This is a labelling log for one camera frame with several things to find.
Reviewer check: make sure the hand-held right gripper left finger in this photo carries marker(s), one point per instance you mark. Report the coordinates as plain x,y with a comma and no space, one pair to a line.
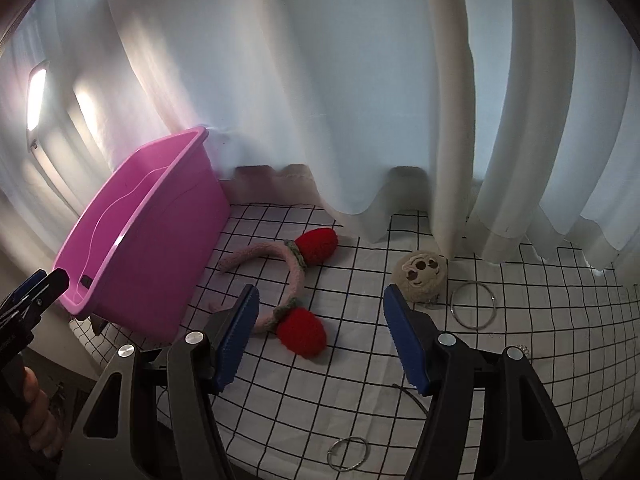
235,340

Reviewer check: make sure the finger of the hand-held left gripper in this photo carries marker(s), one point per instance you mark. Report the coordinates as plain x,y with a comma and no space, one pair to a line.
25,286
54,282

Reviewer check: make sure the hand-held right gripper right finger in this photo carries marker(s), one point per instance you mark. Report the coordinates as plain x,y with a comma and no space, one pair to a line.
405,345

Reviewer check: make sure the pink plastic basin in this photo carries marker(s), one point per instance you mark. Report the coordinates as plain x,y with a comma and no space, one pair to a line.
150,240

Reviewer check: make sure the pink plush strawberry headband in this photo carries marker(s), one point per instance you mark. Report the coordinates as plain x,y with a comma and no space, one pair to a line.
312,245

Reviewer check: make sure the person's left hand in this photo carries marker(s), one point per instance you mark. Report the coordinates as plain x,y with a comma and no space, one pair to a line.
40,410

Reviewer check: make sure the white black grid tablecloth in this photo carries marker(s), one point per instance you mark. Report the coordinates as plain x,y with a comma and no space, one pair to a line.
350,385

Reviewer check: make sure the bright lamp fixture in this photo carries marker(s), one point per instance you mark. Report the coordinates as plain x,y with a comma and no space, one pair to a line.
37,95

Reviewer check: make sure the white curtain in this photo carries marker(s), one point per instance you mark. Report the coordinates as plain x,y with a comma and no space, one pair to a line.
325,85

